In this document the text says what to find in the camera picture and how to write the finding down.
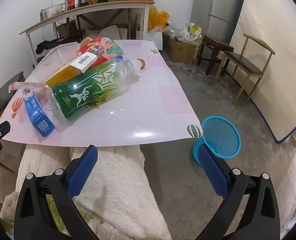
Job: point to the orange and white carton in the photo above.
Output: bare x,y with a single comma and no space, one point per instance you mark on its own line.
60,76

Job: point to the red colourful snack bag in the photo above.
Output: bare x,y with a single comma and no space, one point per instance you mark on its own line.
105,47

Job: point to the white pillow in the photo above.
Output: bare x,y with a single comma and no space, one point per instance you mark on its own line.
110,31

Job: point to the pink printed table cover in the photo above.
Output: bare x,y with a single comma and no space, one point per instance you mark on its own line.
143,105

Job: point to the blue carton box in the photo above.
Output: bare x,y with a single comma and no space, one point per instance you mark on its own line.
36,115

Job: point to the small cardboard box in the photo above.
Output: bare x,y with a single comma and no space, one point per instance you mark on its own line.
65,28

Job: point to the white fleece robe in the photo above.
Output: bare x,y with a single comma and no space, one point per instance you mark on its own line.
117,187

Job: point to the green fleece cloth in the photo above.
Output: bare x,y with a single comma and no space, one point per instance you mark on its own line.
54,205

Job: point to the dark sauce jar red lid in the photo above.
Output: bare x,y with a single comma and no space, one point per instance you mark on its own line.
71,3

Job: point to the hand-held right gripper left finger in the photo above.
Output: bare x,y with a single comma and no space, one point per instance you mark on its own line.
84,170

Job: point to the clear plastic tray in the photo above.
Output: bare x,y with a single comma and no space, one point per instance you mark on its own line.
57,55

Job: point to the brown cardboard box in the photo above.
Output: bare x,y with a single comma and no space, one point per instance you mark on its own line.
180,52

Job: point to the black cloth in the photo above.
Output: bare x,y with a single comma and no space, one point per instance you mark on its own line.
50,45

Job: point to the white-framed wooden side table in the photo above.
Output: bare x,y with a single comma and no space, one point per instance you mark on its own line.
87,8

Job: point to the green label plastic bottle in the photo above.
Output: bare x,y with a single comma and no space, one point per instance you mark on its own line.
87,92

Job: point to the yellow plastic bag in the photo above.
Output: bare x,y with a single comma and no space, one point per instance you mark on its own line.
158,18

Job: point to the clear glass pot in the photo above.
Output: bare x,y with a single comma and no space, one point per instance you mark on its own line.
51,11

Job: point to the beige mattress blue edge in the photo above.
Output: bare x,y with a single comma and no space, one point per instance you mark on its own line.
275,67

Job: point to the clear plastic bag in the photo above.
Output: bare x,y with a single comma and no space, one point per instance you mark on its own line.
174,33

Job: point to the white foam box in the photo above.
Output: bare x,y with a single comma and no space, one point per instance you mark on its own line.
156,40

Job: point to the dark wooden stool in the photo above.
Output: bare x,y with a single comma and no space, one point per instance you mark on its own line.
216,42

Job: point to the blue plastic waste basket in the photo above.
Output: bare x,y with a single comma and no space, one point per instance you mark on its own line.
220,135

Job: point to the white plastic bag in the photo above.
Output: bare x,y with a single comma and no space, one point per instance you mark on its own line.
193,31

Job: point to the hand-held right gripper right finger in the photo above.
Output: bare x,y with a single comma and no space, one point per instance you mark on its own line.
213,170

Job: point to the clear plastic wrapper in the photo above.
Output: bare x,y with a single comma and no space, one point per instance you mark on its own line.
20,86

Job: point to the grey refrigerator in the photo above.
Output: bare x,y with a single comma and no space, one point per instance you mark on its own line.
220,5

